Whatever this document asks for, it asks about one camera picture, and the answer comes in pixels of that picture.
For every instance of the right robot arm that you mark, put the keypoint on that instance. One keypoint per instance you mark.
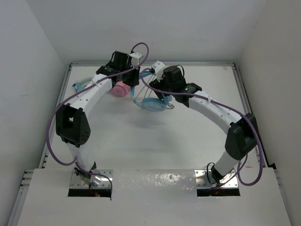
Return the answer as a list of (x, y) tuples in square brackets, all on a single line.
[(240, 129)]

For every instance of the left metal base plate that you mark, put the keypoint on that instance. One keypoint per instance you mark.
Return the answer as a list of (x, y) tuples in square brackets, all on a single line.
[(101, 180)]

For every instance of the metal base plate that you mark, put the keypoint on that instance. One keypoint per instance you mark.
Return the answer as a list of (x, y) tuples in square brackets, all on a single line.
[(228, 182), (101, 180)]

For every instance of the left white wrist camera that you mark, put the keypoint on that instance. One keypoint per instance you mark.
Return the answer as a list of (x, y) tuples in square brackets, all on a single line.
[(136, 58)]

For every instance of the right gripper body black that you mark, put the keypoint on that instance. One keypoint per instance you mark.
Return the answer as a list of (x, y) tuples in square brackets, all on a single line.
[(162, 85)]

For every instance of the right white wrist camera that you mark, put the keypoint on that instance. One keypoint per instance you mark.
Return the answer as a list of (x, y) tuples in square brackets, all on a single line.
[(158, 68)]

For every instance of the pink headphones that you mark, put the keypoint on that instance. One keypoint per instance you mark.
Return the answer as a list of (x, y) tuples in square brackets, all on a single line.
[(120, 89)]

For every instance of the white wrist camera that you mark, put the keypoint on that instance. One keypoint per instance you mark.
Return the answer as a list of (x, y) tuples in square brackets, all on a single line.
[(136, 58), (158, 68)]

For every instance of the light blue headphones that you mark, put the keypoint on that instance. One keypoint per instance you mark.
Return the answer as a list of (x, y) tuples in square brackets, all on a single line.
[(150, 104)]

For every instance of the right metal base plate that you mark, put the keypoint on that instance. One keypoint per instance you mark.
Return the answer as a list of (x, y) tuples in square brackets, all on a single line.
[(228, 182)]

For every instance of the teal headphones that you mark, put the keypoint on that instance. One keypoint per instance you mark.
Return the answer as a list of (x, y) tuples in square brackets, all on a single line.
[(82, 84)]

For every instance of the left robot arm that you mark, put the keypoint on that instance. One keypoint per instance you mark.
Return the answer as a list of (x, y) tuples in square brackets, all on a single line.
[(71, 119)]

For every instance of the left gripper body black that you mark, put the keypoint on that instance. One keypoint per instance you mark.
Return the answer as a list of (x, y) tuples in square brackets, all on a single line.
[(127, 68)]

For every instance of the aluminium table frame rail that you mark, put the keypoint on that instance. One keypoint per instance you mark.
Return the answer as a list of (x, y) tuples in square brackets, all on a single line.
[(125, 137)]

